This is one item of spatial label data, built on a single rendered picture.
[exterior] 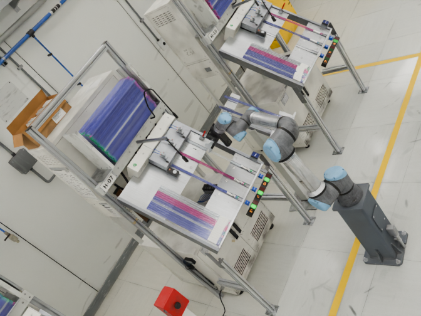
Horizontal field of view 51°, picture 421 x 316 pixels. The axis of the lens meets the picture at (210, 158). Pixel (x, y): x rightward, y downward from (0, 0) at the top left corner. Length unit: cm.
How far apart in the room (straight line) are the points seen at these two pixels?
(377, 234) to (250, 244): 102
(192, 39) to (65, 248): 220
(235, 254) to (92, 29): 263
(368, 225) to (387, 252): 30
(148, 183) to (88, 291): 190
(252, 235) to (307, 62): 141
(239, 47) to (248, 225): 140
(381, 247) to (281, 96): 151
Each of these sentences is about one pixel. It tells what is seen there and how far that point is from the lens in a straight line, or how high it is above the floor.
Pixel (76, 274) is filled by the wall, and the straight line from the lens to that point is 442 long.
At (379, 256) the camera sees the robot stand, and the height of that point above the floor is 7.
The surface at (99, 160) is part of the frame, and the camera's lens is 276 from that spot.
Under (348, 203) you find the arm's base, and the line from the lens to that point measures 262.
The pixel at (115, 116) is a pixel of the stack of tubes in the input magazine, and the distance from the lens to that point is 280.
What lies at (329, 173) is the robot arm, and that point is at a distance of 252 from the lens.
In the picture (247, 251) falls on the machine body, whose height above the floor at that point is 18.
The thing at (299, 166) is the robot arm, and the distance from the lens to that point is 235.
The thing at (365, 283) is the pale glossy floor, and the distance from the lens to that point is 301.
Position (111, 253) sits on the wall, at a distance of 457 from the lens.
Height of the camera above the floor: 243
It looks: 30 degrees down
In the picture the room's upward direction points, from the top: 42 degrees counter-clockwise
